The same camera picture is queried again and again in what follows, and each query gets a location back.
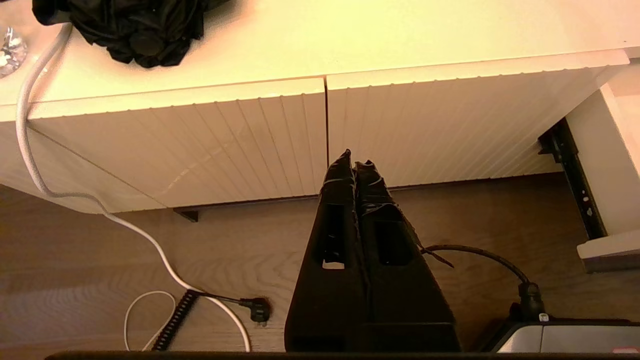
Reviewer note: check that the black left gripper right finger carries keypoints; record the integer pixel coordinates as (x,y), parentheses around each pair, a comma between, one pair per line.
(405,300)

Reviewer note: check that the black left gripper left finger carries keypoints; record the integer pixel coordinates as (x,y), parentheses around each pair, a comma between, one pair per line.
(330,290)

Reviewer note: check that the black drawer slide rail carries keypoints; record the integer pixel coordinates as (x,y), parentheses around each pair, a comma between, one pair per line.
(575,180)

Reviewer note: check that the white pull-out drawer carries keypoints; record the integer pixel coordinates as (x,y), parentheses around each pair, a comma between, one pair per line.
(610,175)

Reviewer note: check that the clear glass dish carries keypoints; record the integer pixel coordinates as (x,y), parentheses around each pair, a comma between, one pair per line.
(11,52)

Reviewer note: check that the black crumpled cloth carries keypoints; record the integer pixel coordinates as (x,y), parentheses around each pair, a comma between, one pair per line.
(145,30)

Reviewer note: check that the white TV cabinet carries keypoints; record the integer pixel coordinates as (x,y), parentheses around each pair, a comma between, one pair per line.
(350,40)

